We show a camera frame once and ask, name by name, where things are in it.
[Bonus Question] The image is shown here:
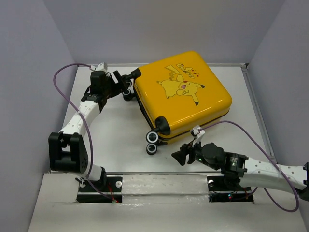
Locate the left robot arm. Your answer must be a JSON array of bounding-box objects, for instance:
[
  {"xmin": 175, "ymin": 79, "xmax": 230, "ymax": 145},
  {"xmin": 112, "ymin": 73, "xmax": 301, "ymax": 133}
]
[{"xmin": 48, "ymin": 70, "xmax": 129, "ymax": 191}]

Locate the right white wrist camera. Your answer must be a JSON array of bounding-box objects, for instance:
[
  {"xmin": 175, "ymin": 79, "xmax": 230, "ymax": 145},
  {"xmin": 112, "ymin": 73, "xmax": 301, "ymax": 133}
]
[{"xmin": 190, "ymin": 125, "xmax": 205, "ymax": 147}]

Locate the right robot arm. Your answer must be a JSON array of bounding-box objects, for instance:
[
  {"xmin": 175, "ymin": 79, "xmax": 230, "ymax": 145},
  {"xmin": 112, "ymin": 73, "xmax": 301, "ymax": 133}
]
[{"xmin": 172, "ymin": 143, "xmax": 309, "ymax": 201}]

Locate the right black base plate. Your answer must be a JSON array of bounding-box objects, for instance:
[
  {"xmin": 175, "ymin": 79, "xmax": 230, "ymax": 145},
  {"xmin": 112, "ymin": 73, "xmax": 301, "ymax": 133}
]
[{"xmin": 207, "ymin": 175, "xmax": 254, "ymax": 203}]

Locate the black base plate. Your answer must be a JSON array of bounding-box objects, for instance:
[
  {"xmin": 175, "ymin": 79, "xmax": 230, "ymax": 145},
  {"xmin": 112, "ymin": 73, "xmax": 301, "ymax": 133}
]
[
  {"xmin": 76, "ymin": 175, "xmax": 123, "ymax": 203},
  {"xmin": 207, "ymin": 175, "xmax": 254, "ymax": 203}
]

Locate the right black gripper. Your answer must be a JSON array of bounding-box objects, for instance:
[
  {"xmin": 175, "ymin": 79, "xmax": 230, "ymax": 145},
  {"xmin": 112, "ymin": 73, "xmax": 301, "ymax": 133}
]
[{"xmin": 171, "ymin": 137, "xmax": 219, "ymax": 171}]

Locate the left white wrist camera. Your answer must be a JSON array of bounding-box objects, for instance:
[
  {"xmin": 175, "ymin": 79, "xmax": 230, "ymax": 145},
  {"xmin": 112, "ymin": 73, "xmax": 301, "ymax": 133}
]
[{"xmin": 91, "ymin": 62, "xmax": 108, "ymax": 73}]

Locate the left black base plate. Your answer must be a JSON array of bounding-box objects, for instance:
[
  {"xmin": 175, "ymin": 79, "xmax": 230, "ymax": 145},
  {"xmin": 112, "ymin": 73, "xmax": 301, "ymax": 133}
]
[{"xmin": 76, "ymin": 175, "xmax": 123, "ymax": 203}]

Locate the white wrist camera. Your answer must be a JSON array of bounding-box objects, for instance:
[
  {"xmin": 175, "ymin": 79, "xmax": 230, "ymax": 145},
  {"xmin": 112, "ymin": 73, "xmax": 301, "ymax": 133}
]
[
  {"xmin": 190, "ymin": 125, "xmax": 205, "ymax": 147},
  {"xmin": 91, "ymin": 62, "xmax": 108, "ymax": 73}
]

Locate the yellow hard-shell suitcase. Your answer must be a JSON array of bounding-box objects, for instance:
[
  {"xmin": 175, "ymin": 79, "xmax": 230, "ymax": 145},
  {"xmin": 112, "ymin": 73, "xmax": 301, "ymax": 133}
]
[{"xmin": 121, "ymin": 51, "xmax": 232, "ymax": 155}]

